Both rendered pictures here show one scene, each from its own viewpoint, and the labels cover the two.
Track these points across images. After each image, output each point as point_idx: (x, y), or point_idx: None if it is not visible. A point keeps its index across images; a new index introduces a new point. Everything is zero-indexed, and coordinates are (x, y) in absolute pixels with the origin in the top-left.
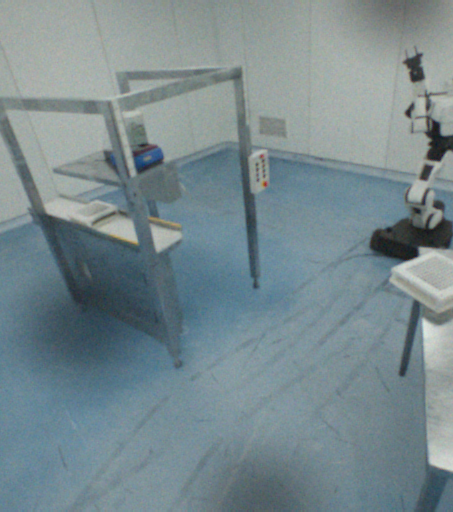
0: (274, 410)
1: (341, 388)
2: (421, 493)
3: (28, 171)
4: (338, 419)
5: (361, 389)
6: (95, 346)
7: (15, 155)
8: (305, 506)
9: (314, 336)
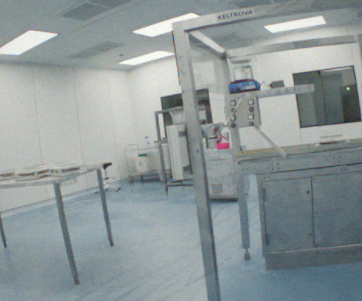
0: (164, 261)
1: (121, 273)
2: (103, 186)
3: None
4: (125, 265)
5: (107, 275)
6: None
7: None
8: (145, 248)
9: (138, 292)
